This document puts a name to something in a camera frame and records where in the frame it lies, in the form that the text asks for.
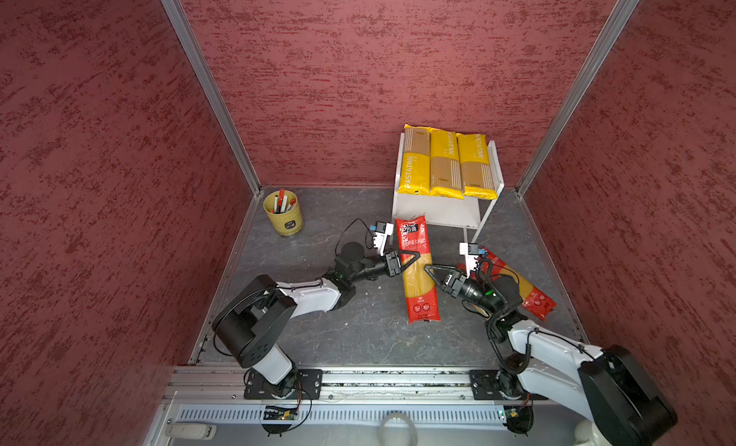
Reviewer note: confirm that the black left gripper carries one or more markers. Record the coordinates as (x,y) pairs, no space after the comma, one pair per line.
(393,263)

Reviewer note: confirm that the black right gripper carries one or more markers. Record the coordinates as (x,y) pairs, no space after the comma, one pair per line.
(453,280)

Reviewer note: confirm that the red pasta bag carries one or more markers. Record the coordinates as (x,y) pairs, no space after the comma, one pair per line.
(533,299)
(420,290)

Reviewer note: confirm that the yellow pasta bag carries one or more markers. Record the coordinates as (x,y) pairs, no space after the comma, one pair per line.
(415,171)
(475,165)
(445,172)

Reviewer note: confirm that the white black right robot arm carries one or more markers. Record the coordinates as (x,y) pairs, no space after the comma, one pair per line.
(619,400)

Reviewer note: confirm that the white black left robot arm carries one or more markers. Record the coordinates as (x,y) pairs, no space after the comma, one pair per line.
(248,328)

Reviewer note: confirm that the white two-tier shelf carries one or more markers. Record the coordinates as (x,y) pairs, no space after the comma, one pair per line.
(469,214)

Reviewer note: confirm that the yellow chopstick holder cup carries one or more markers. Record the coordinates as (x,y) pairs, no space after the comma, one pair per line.
(290,221)

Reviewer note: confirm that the white round object corner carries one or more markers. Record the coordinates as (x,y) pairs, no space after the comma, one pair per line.
(587,434)

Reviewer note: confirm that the white remote box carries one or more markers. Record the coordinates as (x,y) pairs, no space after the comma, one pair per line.
(191,431)

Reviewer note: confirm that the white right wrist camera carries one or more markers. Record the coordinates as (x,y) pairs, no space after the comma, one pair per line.
(471,253)

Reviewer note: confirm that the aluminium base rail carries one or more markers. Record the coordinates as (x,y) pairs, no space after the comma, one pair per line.
(443,397)

